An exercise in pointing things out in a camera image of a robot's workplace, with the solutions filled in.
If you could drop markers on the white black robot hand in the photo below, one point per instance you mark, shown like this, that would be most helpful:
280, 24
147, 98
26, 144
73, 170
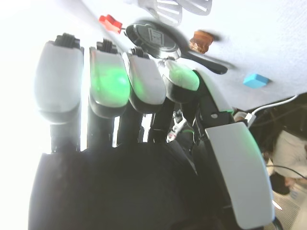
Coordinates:
134, 187

